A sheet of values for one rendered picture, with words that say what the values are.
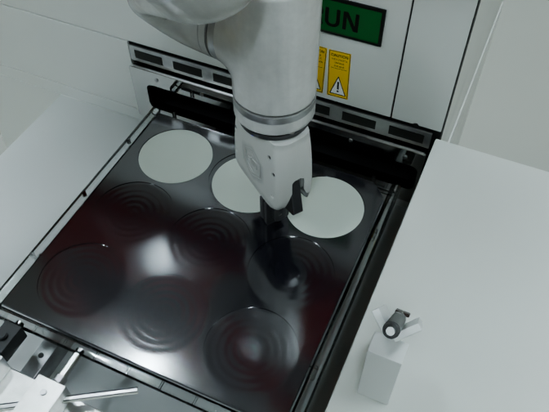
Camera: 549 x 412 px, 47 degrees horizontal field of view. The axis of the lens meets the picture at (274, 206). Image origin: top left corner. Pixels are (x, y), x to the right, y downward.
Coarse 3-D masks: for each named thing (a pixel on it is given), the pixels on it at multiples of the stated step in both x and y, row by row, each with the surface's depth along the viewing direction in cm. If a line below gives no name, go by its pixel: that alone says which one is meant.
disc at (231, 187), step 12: (228, 168) 84; (240, 168) 84; (216, 180) 82; (228, 180) 82; (240, 180) 82; (216, 192) 81; (228, 192) 81; (240, 192) 81; (252, 192) 81; (228, 204) 80; (240, 204) 80; (252, 204) 80
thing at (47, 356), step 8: (40, 344) 73; (48, 344) 73; (40, 352) 72; (48, 352) 72; (56, 352) 73; (64, 352) 75; (32, 360) 72; (40, 360) 72; (48, 360) 72; (56, 360) 74; (24, 368) 71; (32, 368) 71; (40, 368) 71; (48, 368) 73; (32, 376) 71; (48, 376) 73
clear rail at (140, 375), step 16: (16, 320) 69; (32, 320) 69; (48, 336) 68; (64, 336) 68; (80, 352) 67; (96, 352) 67; (112, 368) 66; (144, 384) 65; (160, 384) 65; (176, 384) 65; (176, 400) 64; (192, 400) 64; (208, 400) 64
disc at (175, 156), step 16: (160, 144) 87; (176, 144) 87; (192, 144) 87; (208, 144) 87; (144, 160) 85; (160, 160) 85; (176, 160) 85; (192, 160) 85; (208, 160) 85; (160, 176) 83; (176, 176) 83; (192, 176) 83
